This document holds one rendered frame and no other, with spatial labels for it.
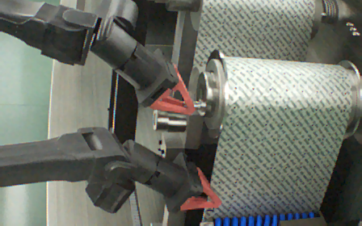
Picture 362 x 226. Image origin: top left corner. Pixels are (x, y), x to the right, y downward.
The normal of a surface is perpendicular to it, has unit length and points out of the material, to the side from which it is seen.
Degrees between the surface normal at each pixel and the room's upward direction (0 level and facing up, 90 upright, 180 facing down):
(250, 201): 90
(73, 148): 12
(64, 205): 0
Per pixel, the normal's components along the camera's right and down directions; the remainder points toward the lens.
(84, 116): 0.13, -0.86
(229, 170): 0.17, 0.50
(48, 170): 0.49, 0.58
